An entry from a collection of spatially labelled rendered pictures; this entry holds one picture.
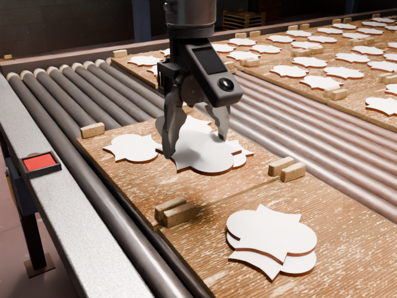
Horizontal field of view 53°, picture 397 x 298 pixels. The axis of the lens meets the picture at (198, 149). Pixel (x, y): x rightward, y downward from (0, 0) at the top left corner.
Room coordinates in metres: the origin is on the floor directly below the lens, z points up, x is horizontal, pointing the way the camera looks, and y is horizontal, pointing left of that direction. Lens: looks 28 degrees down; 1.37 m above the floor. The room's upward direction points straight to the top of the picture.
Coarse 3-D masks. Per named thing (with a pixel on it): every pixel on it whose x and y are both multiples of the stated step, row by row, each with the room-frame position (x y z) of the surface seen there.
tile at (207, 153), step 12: (180, 132) 0.64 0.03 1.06; (192, 132) 0.65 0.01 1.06; (216, 132) 0.65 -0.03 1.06; (180, 144) 0.60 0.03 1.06; (192, 144) 0.60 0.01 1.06; (204, 144) 0.61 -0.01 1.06; (216, 144) 0.61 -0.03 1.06; (228, 144) 0.61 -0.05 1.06; (180, 156) 0.57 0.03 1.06; (192, 156) 0.57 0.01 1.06; (204, 156) 0.57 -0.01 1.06; (216, 156) 0.57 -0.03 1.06; (228, 156) 0.57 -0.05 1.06; (180, 168) 0.53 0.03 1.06; (192, 168) 0.54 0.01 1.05; (204, 168) 0.53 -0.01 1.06; (216, 168) 0.53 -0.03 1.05; (228, 168) 0.54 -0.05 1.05
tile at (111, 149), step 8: (120, 136) 0.88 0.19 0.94; (128, 136) 0.88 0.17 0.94; (136, 136) 0.88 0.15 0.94; (144, 136) 0.88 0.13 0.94; (112, 144) 0.83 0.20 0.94; (120, 144) 0.83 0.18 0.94; (128, 144) 0.83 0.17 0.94; (136, 144) 0.83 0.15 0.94; (144, 144) 0.83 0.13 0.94; (152, 144) 0.83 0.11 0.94; (160, 144) 0.83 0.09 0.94; (112, 152) 0.79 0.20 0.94; (120, 152) 0.79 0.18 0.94; (128, 152) 0.79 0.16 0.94; (136, 152) 0.79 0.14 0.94; (144, 152) 0.79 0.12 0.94; (152, 152) 0.79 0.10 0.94; (120, 160) 0.76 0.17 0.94; (128, 160) 0.76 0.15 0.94; (136, 160) 0.75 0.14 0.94; (144, 160) 0.75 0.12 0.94; (152, 160) 0.77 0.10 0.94
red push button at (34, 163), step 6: (42, 156) 0.80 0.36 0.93; (48, 156) 0.80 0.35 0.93; (24, 162) 0.77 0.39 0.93; (30, 162) 0.77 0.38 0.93; (36, 162) 0.77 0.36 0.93; (42, 162) 0.77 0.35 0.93; (48, 162) 0.77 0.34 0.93; (54, 162) 0.77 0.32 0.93; (30, 168) 0.75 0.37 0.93; (36, 168) 0.75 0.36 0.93
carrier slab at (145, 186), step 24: (96, 144) 0.85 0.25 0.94; (240, 144) 0.85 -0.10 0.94; (120, 168) 0.74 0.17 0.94; (144, 168) 0.74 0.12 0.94; (168, 168) 0.74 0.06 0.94; (240, 168) 0.74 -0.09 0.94; (264, 168) 0.74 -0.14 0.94; (120, 192) 0.66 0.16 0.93; (144, 192) 0.64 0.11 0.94; (168, 192) 0.64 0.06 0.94; (192, 192) 0.64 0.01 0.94; (216, 192) 0.64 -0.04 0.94; (240, 192) 0.65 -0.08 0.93; (144, 216) 0.57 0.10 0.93
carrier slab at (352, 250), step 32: (256, 192) 0.64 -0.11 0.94; (288, 192) 0.64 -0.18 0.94; (320, 192) 0.64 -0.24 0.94; (192, 224) 0.54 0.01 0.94; (224, 224) 0.54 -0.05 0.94; (320, 224) 0.54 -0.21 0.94; (352, 224) 0.54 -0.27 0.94; (384, 224) 0.54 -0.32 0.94; (192, 256) 0.47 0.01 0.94; (224, 256) 0.47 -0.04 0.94; (320, 256) 0.47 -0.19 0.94; (352, 256) 0.47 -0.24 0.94; (384, 256) 0.47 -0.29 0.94; (224, 288) 0.40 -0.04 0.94; (256, 288) 0.40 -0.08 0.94; (288, 288) 0.40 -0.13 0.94; (320, 288) 0.40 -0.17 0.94; (352, 288) 0.40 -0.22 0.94; (384, 288) 0.40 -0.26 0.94
